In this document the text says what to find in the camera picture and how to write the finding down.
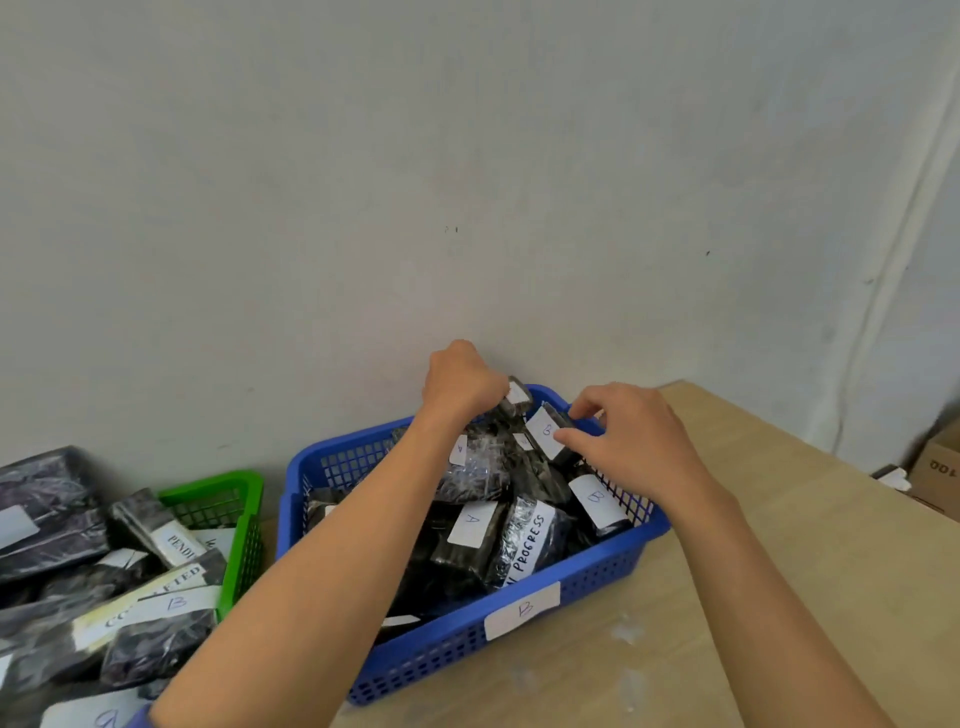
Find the person's right hand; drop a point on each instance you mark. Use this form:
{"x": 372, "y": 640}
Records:
{"x": 637, "y": 442}

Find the person's left hand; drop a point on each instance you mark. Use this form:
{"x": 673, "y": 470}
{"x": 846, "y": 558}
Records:
{"x": 457, "y": 379}

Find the person's right thumb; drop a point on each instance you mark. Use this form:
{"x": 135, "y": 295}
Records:
{"x": 579, "y": 448}

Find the person's left fingers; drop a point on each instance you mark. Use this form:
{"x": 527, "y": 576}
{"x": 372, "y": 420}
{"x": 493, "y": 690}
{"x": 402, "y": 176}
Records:
{"x": 495, "y": 390}

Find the black labelled packet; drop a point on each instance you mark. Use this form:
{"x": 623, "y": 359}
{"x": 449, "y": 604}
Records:
{"x": 517, "y": 395}
{"x": 547, "y": 433}

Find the person's right forearm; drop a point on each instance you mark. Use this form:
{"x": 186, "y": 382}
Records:
{"x": 765, "y": 607}

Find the person's left forearm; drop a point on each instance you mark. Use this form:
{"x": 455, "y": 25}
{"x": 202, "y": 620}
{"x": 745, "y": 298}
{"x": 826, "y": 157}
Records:
{"x": 337, "y": 570}

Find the pile of black packets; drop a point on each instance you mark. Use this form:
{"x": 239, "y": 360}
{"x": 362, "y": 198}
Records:
{"x": 517, "y": 540}
{"x": 67, "y": 570}

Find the blue plastic basket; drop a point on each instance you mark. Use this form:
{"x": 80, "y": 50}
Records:
{"x": 585, "y": 585}

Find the green plastic basket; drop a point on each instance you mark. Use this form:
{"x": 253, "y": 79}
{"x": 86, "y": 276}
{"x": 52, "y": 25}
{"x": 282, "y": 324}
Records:
{"x": 244, "y": 525}

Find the white paper scrap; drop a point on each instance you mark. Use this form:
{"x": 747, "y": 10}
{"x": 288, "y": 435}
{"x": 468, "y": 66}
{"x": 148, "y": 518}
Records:
{"x": 892, "y": 478}

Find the brown cardboard box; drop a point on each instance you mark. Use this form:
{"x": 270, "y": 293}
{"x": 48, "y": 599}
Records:
{"x": 941, "y": 469}

